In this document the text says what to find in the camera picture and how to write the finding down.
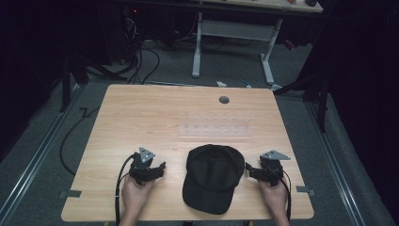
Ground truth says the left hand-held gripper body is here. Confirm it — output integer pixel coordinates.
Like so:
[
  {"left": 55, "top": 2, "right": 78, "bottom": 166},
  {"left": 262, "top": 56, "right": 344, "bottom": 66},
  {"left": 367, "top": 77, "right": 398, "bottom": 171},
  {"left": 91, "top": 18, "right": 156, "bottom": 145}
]
[{"left": 129, "top": 146, "right": 156, "bottom": 186}]

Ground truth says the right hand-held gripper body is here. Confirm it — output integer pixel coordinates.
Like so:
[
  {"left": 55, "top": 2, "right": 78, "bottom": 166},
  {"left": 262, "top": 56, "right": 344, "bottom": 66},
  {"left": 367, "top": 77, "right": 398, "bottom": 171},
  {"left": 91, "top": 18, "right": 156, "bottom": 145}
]
[{"left": 257, "top": 150, "right": 292, "bottom": 187}]

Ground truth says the black baseball cap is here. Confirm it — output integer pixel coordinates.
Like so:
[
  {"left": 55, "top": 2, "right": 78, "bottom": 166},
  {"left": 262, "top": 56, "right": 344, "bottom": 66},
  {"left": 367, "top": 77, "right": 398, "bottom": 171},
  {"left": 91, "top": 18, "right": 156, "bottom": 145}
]
[{"left": 182, "top": 143, "right": 246, "bottom": 216}]

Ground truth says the person's left hand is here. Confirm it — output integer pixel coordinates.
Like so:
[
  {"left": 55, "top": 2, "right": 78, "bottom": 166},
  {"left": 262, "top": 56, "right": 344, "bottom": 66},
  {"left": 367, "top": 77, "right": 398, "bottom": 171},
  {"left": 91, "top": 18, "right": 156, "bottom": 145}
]
[{"left": 120, "top": 173, "right": 156, "bottom": 218}]

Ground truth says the person's right hand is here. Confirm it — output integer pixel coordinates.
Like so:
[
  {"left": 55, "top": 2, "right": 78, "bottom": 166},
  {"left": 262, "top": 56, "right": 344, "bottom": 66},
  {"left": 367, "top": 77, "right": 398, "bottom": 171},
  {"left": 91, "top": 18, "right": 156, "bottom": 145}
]
[{"left": 257, "top": 179, "right": 289, "bottom": 216}]

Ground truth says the grey tape piece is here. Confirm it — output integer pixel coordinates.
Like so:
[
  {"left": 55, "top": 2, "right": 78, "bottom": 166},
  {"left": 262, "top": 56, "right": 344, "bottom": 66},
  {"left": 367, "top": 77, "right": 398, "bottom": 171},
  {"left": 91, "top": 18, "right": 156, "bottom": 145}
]
[
  {"left": 58, "top": 189, "right": 83, "bottom": 200},
  {"left": 295, "top": 185, "right": 316, "bottom": 198}
]

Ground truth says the clear plastic strip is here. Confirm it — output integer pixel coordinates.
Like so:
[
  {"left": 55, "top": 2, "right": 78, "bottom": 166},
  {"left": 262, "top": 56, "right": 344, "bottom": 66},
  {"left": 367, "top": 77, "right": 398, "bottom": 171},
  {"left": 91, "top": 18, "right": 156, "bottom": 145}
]
[{"left": 178, "top": 124, "right": 254, "bottom": 137}]

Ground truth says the black metal stand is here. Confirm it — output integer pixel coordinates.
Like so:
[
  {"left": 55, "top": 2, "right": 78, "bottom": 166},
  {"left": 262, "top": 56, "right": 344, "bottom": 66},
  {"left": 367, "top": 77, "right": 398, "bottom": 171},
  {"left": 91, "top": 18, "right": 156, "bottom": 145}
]
[
  {"left": 58, "top": 55, "right": 128, "bottom": 114},
  {"left": 272, "top": 43, "right": 332, "bottom": 134}
]

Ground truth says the light wooden desk top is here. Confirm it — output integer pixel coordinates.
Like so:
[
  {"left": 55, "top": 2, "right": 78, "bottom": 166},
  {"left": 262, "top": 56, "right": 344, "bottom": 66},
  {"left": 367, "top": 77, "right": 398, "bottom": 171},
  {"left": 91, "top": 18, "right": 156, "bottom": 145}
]
[{"left": 199, "top": 0, "right": 324, "bottom": 14}]

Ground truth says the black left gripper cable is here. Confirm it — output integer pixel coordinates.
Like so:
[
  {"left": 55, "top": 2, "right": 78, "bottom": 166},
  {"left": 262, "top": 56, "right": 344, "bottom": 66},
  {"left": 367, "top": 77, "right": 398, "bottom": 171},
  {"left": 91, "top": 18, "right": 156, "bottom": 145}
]
[{"left": 114, "top": 153, "right": 139, "bottom": 226}]

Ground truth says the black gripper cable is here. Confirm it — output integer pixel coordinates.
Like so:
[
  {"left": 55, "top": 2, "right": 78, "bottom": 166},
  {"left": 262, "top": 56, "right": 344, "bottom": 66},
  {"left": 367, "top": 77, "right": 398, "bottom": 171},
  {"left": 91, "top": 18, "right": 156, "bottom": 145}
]
[
  {"left": 264, "top": 165, "right": 293, "bottom": 221},
  {"left": 114, "top": 153, "right": 139, "bottom": 226}
]

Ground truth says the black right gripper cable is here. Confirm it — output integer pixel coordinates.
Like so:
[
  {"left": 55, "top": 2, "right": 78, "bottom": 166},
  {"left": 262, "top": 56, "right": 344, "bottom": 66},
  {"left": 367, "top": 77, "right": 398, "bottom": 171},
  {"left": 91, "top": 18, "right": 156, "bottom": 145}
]
[{"left": 264, "top": 165, "right": 293, "bottom": 221}]

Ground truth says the metal floor rail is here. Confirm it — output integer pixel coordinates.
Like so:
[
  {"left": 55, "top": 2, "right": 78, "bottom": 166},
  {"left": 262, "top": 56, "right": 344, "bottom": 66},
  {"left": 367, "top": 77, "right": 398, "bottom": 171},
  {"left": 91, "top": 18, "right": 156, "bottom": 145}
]
[
  {"left": 0, "top": 84, "right": 88, "bottom": 226},
  {"left": 305, "top": 100, "right": 367, "bottom": 226}
]

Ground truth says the black floor cable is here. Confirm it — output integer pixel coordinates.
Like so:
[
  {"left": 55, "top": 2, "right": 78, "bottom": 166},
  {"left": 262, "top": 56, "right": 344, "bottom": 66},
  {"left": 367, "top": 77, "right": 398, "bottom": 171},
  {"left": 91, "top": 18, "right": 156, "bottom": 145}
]
[{"left": 58, "top": 106, "right": 102, "bottom": 177}]

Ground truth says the bundle of black cables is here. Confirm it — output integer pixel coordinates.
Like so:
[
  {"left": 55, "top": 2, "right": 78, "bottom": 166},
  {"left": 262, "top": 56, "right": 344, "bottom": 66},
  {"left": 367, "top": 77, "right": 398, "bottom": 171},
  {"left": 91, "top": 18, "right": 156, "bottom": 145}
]
[{"left": 120, "top": 17, "right": 162, "bottom": 86}]

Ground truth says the white metal desk frame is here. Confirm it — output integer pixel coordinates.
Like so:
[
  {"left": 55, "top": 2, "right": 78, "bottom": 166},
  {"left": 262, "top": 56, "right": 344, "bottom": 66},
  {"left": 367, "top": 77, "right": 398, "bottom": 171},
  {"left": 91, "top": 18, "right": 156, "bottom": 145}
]
[{"left": 191, "top": 11, "right": 284, "bottom": 92}]

